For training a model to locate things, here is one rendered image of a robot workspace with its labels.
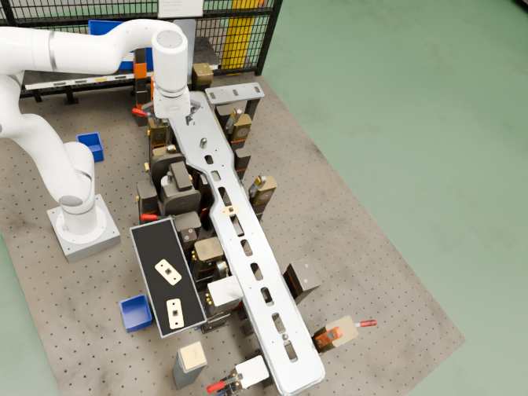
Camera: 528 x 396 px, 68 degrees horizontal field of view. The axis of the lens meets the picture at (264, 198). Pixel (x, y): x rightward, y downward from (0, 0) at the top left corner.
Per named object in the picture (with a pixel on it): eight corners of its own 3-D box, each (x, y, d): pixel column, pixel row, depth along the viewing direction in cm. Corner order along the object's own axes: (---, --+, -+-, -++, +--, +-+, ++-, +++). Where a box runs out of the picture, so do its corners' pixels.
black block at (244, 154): (246, 188, 202) (258, 154, 177) (228, 192, 198) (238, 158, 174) (242, 180, 204) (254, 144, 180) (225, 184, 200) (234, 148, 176)
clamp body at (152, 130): (166, 174, 195) (168, 126, 166) (146, 177, 191) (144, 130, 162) (162, 163, 198) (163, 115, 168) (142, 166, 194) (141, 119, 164)
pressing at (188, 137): (335, 375, 135) (336, 375, 134) (278, 404, 126) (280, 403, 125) (203, 90, 190) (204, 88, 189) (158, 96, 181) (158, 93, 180)
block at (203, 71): (205, 123, 217) (213, 73, 187) (191, 126, 214) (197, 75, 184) (200, 113, 220) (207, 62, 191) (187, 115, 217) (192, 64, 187)
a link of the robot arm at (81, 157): (58, 215, 142) (49, 179, 123) (63, 173, 151) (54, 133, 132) (94, 215, 146) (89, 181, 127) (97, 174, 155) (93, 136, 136)
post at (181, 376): (196, 382, 150) (209, 364, 113) (176, 390, 147) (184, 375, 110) (189, 362, 153) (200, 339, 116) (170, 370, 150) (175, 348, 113)
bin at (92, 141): (105, 160, 190) (103, 149, 183) (83, 164, 186) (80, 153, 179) (100, 143, 195) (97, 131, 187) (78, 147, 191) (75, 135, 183)
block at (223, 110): (233, 148, 213) (243, 112, 190) (213, 152, 209) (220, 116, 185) (229, 138, 216) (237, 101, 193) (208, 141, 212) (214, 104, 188)
